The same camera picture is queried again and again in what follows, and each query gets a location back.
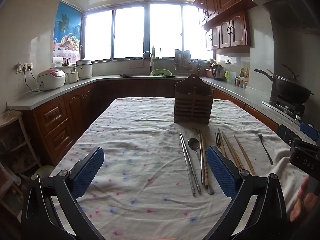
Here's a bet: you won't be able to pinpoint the grey kitchen countertop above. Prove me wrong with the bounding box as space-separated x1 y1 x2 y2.
7 73 320 145

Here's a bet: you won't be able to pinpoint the person's right hand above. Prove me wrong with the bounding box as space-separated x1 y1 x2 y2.
290 177 320 222

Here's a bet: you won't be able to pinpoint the metal spoon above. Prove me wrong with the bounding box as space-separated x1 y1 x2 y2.
188 138 205 184

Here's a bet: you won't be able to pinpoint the patterned bamboo chopstick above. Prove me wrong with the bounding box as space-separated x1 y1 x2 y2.
198 128 209 187
195 127 215 195

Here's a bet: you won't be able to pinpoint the dish drying rack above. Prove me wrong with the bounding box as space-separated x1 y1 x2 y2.
174 49 192 71

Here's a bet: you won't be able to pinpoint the wooden shelf rack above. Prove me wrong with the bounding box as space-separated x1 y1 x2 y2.
0 110 41 217

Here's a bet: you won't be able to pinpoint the green colander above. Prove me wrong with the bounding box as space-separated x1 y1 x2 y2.
150 68 173 77

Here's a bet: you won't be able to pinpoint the white pink rice cooker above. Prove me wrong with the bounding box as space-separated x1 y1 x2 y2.
37 68 66 91

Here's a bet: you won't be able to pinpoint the kitchen sink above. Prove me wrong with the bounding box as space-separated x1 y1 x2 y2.
116 73 176 78

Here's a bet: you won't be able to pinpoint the long wall socket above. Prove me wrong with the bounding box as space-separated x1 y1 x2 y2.
15 62 33 74

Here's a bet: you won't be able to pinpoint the green plastic bowl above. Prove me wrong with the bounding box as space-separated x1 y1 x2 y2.
34 165 55 178

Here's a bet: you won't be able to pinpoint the wooden upper cabinets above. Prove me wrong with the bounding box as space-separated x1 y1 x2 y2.
194 0 266 51

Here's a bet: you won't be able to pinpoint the spice jar set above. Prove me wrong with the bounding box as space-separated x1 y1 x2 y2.
235 77 248 89

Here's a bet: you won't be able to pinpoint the kitchen window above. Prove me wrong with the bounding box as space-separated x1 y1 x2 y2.
84 3 214 62

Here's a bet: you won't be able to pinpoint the wooden cabinets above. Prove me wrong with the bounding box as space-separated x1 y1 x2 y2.
194 0 266 51
24 78 278 166

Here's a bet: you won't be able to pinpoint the gas stove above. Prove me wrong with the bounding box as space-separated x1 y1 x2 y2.
262 95 306 123

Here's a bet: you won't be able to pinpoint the black wok with lid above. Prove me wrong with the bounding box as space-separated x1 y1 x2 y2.
254 63 314 104

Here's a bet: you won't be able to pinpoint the hanging kitchen tools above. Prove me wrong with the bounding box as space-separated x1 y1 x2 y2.
191 58 203 72

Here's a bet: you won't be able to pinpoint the green white pitcher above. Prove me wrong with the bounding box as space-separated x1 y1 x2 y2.
224 70 237 82

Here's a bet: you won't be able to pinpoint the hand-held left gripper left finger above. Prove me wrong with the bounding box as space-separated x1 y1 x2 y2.
21 146 105 240

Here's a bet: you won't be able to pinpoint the metal chopstick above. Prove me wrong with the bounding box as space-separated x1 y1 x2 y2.
180 133 202 194
179 133 196 197

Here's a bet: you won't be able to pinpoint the small white appliance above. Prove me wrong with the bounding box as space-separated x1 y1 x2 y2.
65 71 79 84

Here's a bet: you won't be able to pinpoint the metal fork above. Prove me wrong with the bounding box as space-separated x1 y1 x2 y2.
254 133 274 166
215 132 223 155

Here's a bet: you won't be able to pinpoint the wooden utensil holder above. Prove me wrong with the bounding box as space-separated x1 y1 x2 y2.
173 73 214 125

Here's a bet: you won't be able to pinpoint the white round rice cooker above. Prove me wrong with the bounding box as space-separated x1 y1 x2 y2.
75 59 93 80

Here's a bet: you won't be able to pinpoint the black power cable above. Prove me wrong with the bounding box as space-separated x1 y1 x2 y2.
23 67 41 92

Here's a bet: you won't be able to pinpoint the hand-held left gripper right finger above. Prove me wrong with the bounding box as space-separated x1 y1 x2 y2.
204 145 288 240

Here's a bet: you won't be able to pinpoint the plain wooden chopstick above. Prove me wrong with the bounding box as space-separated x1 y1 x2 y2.
221 131 242 170
223 133 245 170
218 128 227 158
234 134 256 176

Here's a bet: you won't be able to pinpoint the steel electric kettle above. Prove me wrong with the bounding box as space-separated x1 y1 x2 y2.
210 62 224 81

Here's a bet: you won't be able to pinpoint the metal sink faucet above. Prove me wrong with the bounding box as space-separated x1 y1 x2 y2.
142 51 154 73

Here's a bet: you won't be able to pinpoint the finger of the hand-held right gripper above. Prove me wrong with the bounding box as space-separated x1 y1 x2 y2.
299 122 320 141
276 124 302 151

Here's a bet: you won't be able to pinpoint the tropical fruit wall poster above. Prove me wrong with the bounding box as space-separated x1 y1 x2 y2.
53 1 83 58

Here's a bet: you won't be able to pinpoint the range hood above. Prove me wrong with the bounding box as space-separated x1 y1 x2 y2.
248 0 320 32

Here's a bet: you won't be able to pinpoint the white floral tablecloth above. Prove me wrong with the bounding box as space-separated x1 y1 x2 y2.
49 96 308 240

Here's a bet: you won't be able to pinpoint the wooden lower cabinets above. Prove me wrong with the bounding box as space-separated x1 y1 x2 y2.
24 78 278 166

